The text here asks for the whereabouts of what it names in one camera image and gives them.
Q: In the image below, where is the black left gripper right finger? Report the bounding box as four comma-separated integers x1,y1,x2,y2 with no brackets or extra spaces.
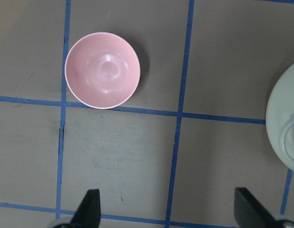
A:
234,187,294,228

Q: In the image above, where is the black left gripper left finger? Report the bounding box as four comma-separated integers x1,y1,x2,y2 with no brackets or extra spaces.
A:
48,189,101,228

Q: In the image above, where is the pale green cooking pot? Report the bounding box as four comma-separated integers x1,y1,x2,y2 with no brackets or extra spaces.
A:
266,63,294,172

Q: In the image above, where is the pink bowl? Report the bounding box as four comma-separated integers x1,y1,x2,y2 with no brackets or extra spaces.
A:
64,32,140,109

